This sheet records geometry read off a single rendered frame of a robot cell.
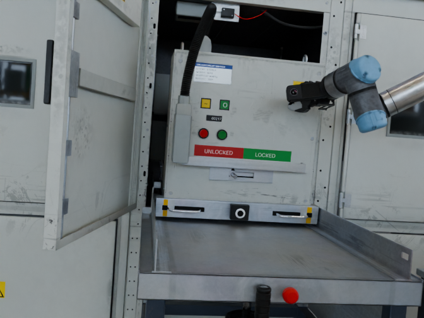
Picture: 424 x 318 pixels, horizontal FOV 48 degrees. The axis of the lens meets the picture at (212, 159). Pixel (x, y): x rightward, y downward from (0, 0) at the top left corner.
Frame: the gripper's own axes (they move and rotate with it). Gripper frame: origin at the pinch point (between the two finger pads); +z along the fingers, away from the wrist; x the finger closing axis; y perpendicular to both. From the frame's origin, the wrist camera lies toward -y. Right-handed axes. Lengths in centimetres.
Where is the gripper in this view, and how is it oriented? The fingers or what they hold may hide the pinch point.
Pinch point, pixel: (288, 105)
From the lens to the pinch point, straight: 154.4
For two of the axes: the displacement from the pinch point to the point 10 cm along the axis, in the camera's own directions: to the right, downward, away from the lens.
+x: -0.4, -9.8, 1.8
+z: -4.1, 1.8, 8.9
